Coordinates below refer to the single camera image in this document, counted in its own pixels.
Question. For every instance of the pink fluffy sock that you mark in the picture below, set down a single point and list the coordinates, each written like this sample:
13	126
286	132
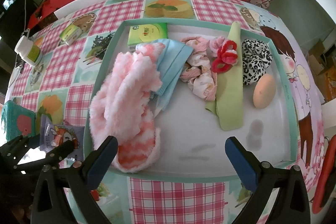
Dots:
118	98

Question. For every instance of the teal shallow cardboard tray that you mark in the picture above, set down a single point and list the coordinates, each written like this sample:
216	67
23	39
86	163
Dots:
199	121

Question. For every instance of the purple cartoon snack packet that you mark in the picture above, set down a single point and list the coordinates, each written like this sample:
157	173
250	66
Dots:
60	134

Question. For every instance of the orange cardboard box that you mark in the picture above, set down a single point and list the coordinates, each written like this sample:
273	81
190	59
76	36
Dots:
329	85

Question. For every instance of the teal cube box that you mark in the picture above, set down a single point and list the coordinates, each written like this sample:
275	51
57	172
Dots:
15	119

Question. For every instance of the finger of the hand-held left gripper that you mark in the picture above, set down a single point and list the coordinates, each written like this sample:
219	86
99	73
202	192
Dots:
17	146
60	151

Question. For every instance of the green tissue packet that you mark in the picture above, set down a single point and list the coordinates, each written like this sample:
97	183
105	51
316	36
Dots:
147	33

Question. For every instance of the brown cardboard box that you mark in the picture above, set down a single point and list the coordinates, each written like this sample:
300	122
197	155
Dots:
316	58

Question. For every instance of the light green cloth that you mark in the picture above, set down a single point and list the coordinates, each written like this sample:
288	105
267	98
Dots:
231	98

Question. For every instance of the black cabinet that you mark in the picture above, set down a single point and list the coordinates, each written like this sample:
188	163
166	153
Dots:
5	35

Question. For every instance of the pink checked printed tablecloth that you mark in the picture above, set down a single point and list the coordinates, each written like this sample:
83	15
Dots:
173	200

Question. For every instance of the small green-white tissue packet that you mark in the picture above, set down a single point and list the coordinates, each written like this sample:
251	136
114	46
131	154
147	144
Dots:
68	34

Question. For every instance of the blue face mask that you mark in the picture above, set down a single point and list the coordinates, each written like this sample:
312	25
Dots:
173	61

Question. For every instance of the beige egg-shaped makeup sponge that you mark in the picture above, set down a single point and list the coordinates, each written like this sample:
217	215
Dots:
263	91

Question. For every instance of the white bottle with green label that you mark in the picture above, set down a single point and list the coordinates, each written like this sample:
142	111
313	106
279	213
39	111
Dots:
31	53

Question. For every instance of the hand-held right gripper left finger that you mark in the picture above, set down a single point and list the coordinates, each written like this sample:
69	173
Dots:
101	161

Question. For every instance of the pink printed fabric scrunchie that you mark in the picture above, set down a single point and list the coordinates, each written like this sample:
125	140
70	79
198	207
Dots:
202	82

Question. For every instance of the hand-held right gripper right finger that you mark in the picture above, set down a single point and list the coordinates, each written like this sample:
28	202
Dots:
242	163

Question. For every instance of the red chair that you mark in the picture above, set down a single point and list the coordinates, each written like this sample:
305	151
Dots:
324	174

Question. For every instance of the leopard print scrunchie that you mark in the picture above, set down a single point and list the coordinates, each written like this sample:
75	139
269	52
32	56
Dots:
262	50

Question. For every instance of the red fuzzy scrunchie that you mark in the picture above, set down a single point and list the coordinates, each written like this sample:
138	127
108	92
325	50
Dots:
232	42

